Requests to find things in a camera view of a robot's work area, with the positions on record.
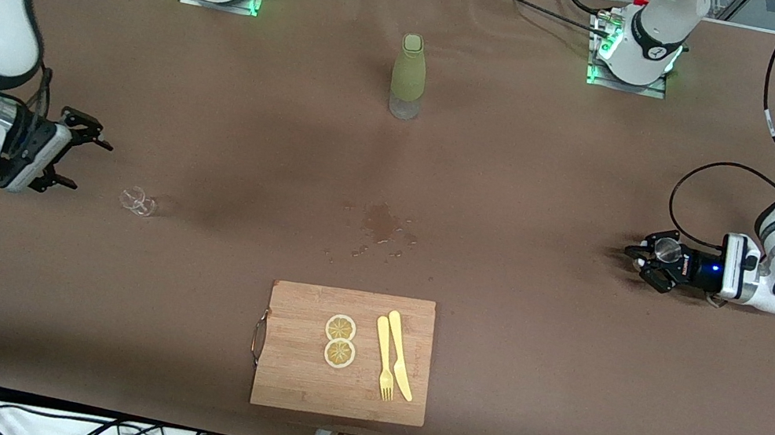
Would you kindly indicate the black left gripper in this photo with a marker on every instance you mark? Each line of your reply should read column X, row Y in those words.
column 696, row 274

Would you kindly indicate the small clear glass cup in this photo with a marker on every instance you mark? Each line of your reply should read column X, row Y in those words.
column 137, row 200

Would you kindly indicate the spilled liquid puddle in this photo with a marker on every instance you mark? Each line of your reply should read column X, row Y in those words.
column 380, row 223

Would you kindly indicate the lemon slice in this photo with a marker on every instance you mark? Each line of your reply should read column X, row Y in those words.
column 341, row 328
column 339, row 354

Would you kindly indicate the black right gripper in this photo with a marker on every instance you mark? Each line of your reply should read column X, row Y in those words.
column 38, row 148

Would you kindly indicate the steel jigger measuring cup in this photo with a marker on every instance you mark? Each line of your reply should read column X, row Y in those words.
column 666, row 248

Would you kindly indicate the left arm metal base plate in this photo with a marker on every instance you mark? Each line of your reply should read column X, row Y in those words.
column 649, row 91

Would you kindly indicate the green sleeved glass bottle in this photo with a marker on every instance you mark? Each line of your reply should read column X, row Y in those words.
column 410, row 70

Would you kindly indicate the wooden cutting board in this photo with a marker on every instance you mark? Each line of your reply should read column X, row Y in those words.
column 297, row 369

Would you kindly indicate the yellow plastic fork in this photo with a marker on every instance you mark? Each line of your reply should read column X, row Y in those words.
column 383, row 348

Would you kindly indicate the yellow plastic knife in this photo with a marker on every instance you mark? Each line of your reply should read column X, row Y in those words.
column 400, row 351

